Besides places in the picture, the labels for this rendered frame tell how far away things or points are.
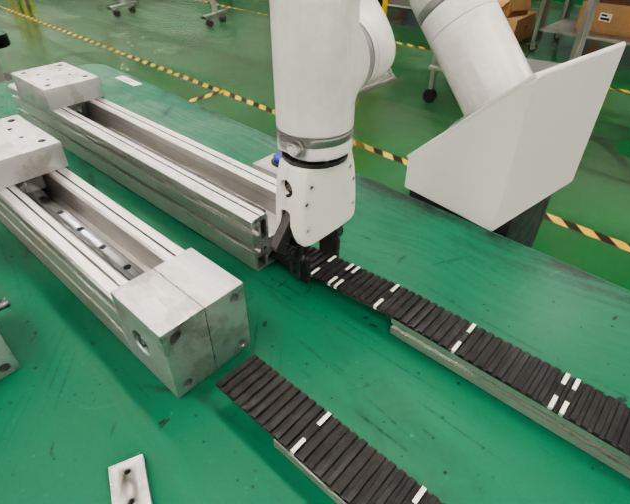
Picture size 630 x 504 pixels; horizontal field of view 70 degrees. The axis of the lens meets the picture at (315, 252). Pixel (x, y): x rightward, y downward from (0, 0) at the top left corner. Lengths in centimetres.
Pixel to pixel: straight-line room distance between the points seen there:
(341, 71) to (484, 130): 31
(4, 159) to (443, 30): 68
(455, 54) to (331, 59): 40
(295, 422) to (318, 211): 23
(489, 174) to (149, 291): 50
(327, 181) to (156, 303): 22
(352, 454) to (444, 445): 10
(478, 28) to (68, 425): 76
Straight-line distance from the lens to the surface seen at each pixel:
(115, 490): 47
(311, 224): 52
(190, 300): 47
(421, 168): 80
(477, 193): 74
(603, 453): 52
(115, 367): 56
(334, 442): 43
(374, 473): 42
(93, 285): 55
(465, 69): 81
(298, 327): 55
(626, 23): 520
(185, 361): 48
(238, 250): 64
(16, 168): 77
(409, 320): 52
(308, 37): 44
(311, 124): 47
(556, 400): 50
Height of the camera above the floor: 119
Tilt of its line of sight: 38 degrees down
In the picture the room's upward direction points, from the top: straight up
